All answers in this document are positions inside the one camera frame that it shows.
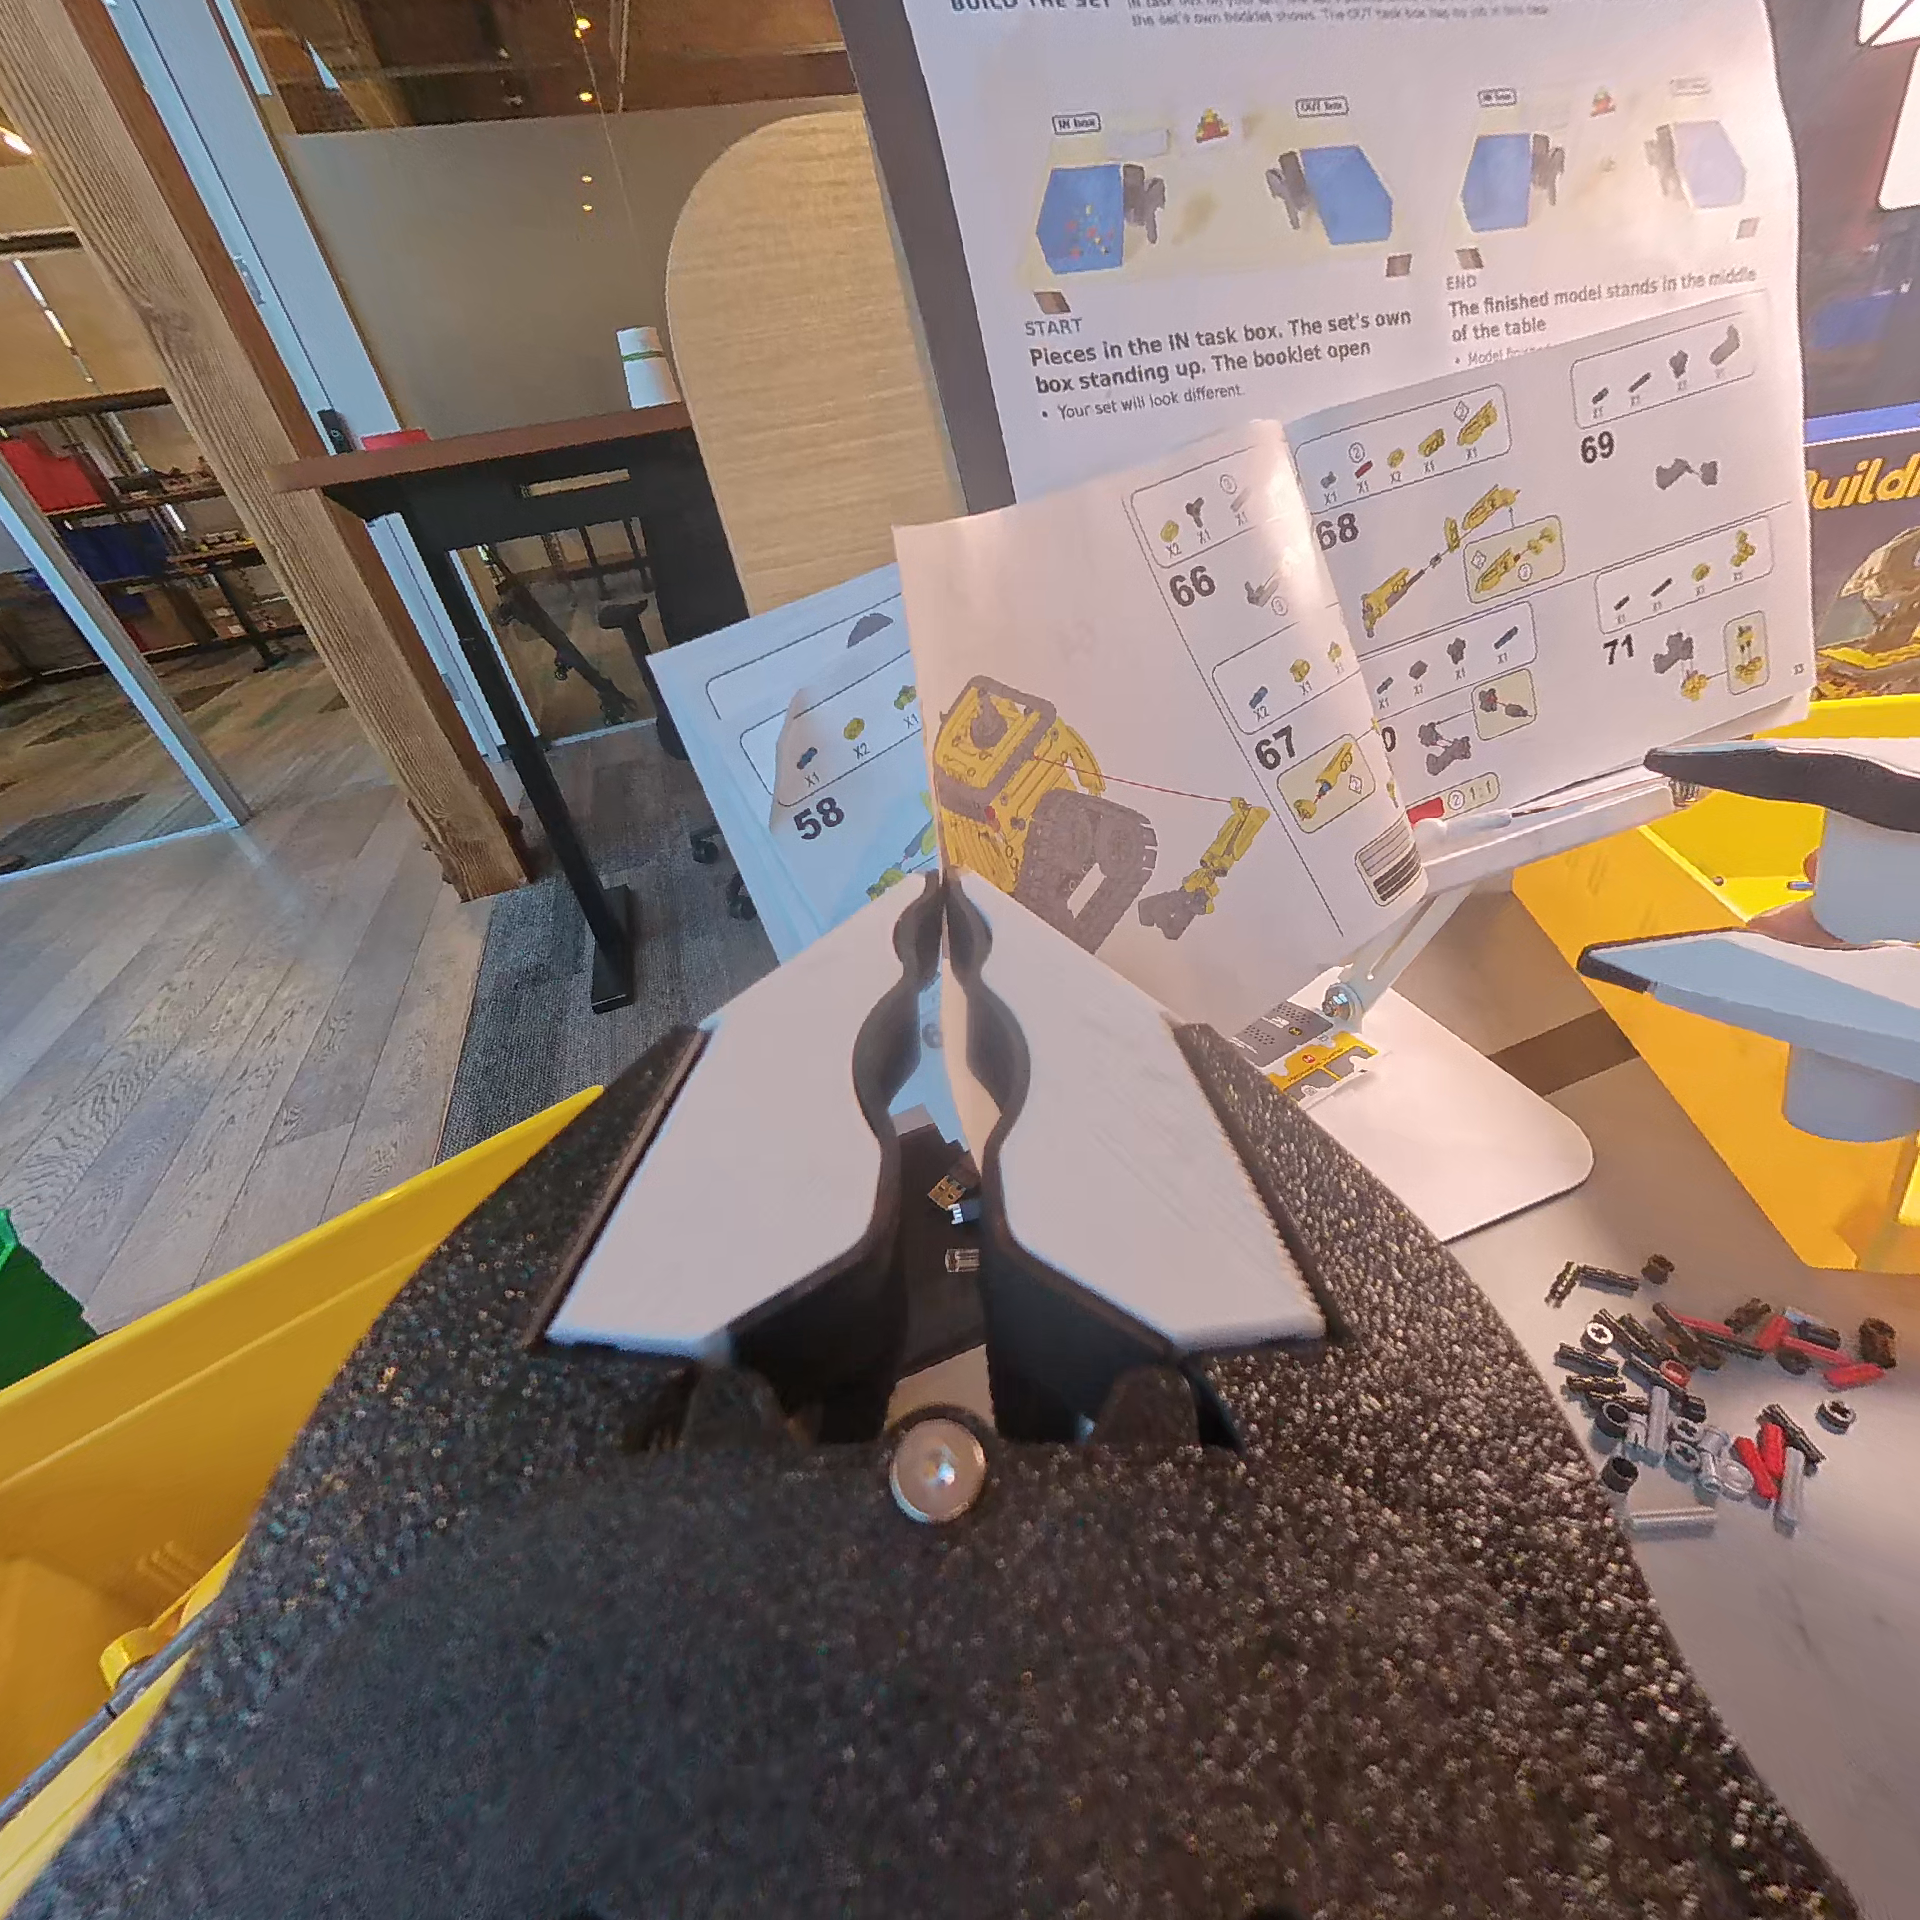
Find glass partition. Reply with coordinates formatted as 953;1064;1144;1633
0;449;247;878

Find yellow grey sticker sheet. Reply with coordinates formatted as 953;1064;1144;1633
1239;1003;1382;1104

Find grey rug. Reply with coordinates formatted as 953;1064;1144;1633
435;727;779;1163

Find storage shelves with bins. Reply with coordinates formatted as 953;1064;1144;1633
0;387;311;698

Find white printed task poster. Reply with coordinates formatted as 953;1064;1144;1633
902;0;1810;512

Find white metal book stand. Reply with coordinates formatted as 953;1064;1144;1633
1231;771;1684;1245

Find pile of black red pegs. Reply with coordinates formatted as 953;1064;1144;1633
1543;1251;1902;1539

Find black table wooden top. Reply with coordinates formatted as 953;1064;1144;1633
272;401;752;1014

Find white instruction booklet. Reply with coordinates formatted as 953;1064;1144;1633
647;352;1820;992

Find arched woven divider panel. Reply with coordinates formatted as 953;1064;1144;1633
664;99;969;616

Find wooden pillar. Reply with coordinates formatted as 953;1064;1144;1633
0;0;534;900

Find yellow plastic bin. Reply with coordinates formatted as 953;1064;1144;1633
1513;735;1920;1277
0;1086;603;1826

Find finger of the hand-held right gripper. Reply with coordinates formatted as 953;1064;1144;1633
1646;735;1920;941
1578;927;1920;1137

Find blue robot kit box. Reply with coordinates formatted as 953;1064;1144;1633
1798;426;1920;698

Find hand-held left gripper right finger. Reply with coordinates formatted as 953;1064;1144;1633
939;868;1333;1436

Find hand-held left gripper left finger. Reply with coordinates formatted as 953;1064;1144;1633
546;868;948;1427

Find green plastic bin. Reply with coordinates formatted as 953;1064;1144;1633
0;1207;97;1388

